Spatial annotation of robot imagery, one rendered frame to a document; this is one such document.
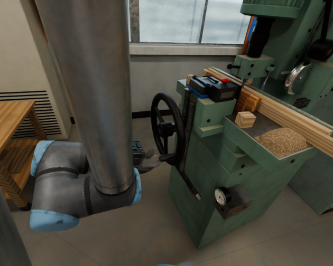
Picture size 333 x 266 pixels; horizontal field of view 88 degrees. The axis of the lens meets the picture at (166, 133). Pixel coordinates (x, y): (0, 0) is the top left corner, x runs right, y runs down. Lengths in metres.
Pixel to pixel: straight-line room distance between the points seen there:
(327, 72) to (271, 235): 1.09
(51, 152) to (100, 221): 0.95
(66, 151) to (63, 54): 0.33
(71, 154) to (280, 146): 0.55
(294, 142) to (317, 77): 0.30
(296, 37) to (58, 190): 0.84
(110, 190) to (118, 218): 0.99
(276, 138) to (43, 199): 0.59
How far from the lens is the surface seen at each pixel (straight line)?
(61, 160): 0.49
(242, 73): 0.74
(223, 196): 0.68
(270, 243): 1.51
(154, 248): 1.28
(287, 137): 0.59
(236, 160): 0.66
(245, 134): 0.60
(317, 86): 0.83
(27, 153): 1.73
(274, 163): 0.56
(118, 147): 0.29
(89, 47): 0.20
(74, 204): 0.45
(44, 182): 0.48
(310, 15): 0.82
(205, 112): 0.59
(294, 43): 0.81
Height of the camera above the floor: 1.21
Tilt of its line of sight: 37 degrees down
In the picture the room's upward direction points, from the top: 5 degrees clockwise
